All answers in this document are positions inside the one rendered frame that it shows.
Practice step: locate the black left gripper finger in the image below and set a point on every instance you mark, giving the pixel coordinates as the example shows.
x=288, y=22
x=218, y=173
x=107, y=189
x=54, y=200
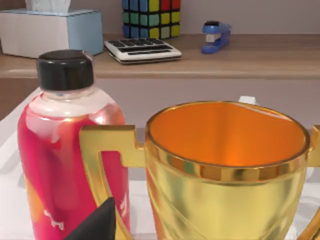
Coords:
x=100, y=222

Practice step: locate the red bottle with black cap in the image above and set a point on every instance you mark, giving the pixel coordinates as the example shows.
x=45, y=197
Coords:
x=62, y=150

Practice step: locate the gold trophy cup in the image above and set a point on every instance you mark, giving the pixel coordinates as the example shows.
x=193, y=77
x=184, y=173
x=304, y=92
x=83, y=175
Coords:
x=225, y=180

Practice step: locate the white calculator with black keys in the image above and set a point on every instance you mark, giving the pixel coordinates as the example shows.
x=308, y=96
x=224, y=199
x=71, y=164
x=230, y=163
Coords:
x=142, y=51

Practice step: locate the white bottle cap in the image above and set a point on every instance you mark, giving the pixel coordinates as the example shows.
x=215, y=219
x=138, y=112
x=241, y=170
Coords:
x=247, y=100

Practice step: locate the white and blue tissue box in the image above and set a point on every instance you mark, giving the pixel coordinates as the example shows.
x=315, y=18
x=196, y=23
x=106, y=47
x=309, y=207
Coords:
x=47, y=32

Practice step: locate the wooden shelf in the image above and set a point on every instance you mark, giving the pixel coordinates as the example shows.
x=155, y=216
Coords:
x=225, y=62

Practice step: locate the colourful puzzle cube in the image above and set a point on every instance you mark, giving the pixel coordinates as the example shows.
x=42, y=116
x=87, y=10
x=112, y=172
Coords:
x=151, y=17

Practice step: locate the blue stapler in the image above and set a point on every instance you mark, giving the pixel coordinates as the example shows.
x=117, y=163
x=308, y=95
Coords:
x=215, y=37

